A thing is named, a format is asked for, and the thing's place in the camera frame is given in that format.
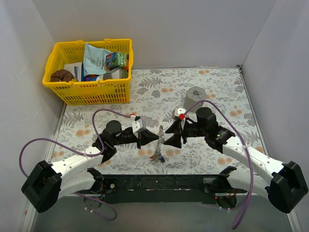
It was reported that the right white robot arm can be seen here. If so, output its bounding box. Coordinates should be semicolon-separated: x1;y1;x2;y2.
164;107;309;213

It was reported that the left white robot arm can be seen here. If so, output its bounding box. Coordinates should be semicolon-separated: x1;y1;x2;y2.
21;119;159;213

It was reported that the floral table mat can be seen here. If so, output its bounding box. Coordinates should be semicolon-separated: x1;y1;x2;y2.
48;68;264;174

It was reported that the grey paper roll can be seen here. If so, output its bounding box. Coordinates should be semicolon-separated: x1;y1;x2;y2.
184;86;207;110

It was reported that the yellow plastic basket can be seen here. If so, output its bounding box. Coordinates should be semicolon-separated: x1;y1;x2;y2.
42;39;134;105

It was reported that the green blue carton box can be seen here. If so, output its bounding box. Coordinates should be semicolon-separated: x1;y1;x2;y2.
105;52;127;70

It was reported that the light blue chips bag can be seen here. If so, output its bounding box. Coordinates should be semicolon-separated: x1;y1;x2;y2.
83;43;112;76

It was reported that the white paper box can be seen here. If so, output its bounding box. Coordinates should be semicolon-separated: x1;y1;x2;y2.
64;62;84;82

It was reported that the brown round object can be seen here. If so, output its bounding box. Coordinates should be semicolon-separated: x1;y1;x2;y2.
50;69;74;82

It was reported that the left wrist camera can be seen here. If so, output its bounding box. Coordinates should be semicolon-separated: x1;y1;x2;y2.
130;114;146;138

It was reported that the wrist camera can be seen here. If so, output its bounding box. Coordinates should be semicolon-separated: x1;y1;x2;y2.
172;108;186;129
130;114;146;138

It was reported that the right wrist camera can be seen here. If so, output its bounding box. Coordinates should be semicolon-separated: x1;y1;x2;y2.
172;108;186;129

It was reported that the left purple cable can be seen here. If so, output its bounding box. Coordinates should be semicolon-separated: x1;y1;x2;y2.
19;108;136;221

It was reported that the purple cable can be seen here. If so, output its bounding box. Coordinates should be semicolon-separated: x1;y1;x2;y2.
184;100;254;230
19;108;136;221

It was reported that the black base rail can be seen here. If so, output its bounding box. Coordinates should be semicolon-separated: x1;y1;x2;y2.
80;174;246;208

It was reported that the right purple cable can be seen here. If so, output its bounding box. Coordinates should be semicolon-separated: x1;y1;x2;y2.
184;100;254;230

